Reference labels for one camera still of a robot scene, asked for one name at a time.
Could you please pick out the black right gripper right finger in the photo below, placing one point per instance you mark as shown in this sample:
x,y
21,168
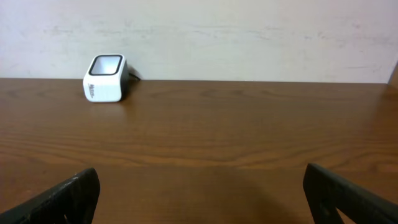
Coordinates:
x,y
328,194

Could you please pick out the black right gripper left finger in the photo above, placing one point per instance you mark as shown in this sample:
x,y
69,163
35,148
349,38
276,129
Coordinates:
x,y
72,201

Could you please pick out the white barcode scanner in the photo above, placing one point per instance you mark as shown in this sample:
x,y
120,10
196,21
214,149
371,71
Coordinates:
x,y
107,79

